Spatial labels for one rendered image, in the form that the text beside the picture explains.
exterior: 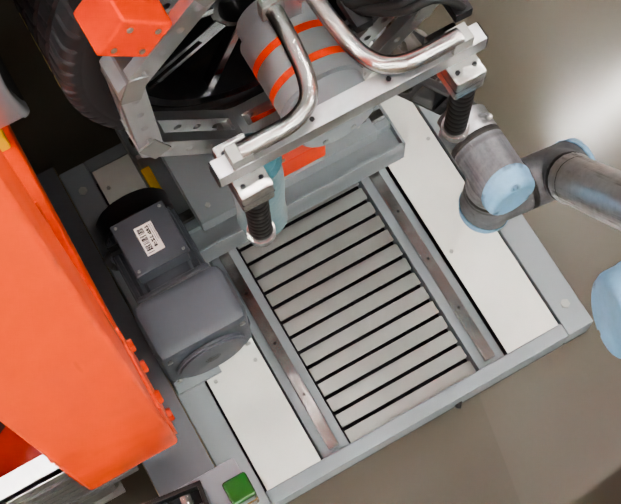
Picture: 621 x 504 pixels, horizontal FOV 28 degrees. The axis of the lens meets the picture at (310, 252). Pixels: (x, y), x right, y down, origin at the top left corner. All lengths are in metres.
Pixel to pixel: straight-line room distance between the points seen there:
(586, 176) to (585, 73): 0.86
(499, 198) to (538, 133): 0.79
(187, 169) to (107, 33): 0.90
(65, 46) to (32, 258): 0.70
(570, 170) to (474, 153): 0.17
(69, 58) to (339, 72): 0.38
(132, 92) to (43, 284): 0.62
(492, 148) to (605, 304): 0.47
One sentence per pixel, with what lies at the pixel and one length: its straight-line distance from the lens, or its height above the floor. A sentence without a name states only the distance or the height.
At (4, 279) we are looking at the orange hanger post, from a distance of 1.15.
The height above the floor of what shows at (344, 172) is 0.15.
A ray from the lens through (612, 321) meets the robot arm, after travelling 1.66.
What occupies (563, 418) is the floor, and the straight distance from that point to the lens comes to 2.61.
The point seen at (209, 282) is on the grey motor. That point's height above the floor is 0.41.
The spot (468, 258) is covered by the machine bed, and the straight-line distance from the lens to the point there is 2.59.
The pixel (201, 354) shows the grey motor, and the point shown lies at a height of 0.38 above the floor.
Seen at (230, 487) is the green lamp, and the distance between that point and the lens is 1.89.
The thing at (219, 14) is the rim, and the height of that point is 0.83.
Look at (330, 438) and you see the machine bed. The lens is 2.48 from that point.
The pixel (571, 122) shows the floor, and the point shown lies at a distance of 2.82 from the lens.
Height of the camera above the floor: 2.52
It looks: 71 degrees down
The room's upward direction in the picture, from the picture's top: 4 degrees counter-clockwise
